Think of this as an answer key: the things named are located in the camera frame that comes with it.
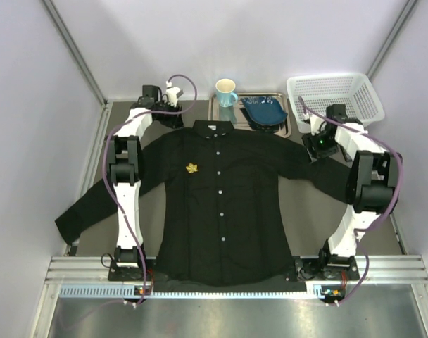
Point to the aluminium frame rail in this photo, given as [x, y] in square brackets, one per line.
[87, 278]

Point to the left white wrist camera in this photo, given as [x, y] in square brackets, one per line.
[173, 93]

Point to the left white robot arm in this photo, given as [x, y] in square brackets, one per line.
[124, 168]

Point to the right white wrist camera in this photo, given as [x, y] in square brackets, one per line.
[317, 124]

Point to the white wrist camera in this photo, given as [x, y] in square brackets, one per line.
[173, 93]
[317, 124]

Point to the dark blue plate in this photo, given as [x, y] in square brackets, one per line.
[264, 110]

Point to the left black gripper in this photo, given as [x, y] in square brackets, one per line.
[170, 117]

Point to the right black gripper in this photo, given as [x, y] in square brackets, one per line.
[315, 148]

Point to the light blue mug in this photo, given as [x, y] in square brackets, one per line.
[225, 92]

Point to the black button shirt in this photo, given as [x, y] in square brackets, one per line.
[223, 225]

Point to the white plastic basket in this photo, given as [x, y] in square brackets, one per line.
[354, 90]

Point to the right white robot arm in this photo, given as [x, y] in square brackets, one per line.
[372, 187]

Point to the gold brooch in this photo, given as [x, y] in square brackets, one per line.
[192, 168]

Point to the steel tray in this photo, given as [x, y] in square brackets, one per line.
[239, 117]

